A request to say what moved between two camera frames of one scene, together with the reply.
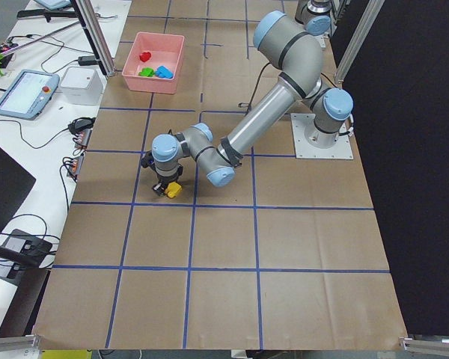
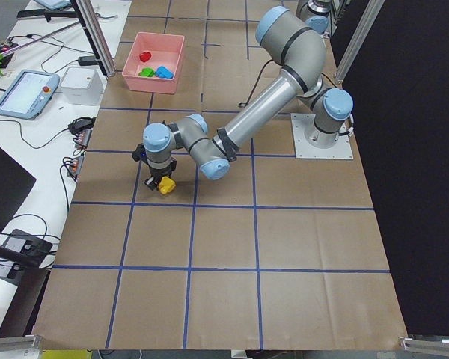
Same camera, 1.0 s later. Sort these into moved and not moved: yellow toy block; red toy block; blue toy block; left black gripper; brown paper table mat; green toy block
Moved: left black gripper; yellow toy block
Not moved: green toy block; red toy block; blue toy block; brown paper table mat
